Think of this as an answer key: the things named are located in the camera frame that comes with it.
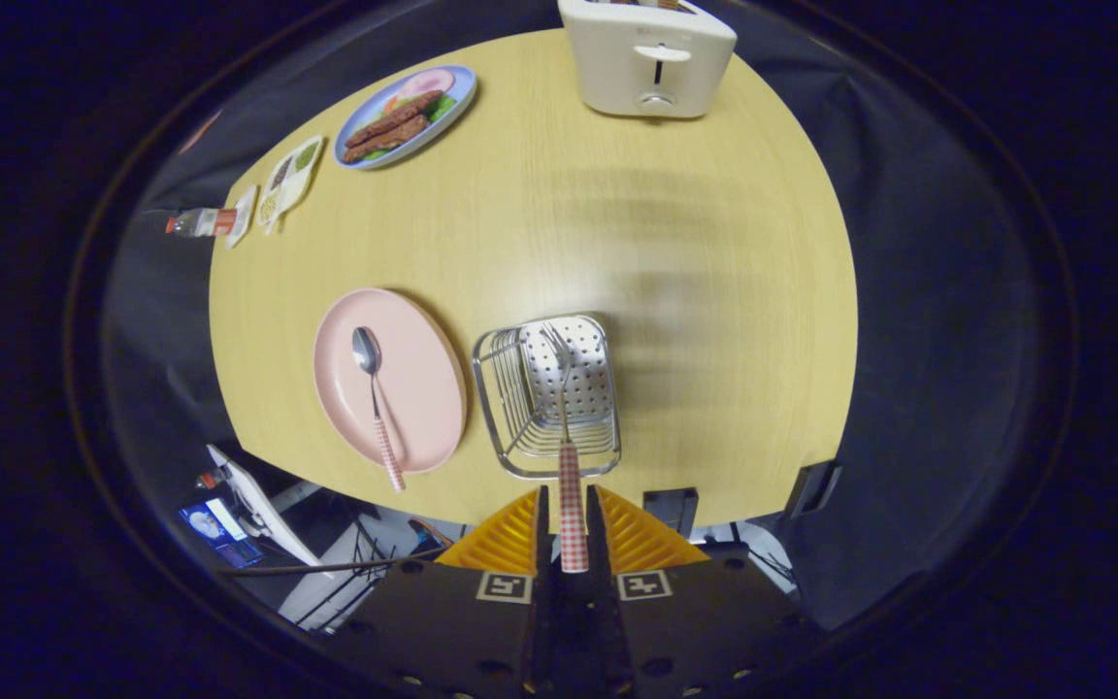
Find pink round plate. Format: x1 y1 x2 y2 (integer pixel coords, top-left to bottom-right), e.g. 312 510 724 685
312 287 469 475

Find white toaster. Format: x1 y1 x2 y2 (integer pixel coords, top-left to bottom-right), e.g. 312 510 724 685
557 0 739 119

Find blue oval plate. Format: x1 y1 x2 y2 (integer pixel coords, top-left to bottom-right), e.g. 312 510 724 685
334 64 478 171

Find blue lit screen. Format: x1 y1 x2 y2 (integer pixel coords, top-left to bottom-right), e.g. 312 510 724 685
179 497 265 570

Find clear bottle red label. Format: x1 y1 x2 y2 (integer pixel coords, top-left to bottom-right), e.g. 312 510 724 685
165 206 240 239

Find pink ham slice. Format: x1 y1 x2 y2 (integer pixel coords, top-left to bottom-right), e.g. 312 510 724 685
394 68 457 102

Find metal wire cutlery basket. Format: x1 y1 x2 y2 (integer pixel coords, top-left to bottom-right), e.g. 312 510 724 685
471 312 623 482

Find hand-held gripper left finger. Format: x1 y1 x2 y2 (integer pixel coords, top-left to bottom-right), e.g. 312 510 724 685
326 485 552 699

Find white divided condiment tray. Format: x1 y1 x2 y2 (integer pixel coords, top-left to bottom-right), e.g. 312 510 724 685
257 134 325 236

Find white flat device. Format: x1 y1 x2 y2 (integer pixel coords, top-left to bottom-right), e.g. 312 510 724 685
207 444 324 569

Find black table clamp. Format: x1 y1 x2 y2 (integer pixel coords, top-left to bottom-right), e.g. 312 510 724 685
784 460 843 520
642 487 700 540

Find spoon with red checked handle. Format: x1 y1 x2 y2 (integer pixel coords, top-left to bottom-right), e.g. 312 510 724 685
351 326 407 493

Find brown sausage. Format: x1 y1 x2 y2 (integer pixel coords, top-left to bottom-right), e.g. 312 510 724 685
344 89 445 149
343 115 431 164

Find fork with red checked handle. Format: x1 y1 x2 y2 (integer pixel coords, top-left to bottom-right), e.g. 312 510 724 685
540 323 591 574

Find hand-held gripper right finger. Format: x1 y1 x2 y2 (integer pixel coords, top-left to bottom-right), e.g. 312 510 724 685
586 485 817 699

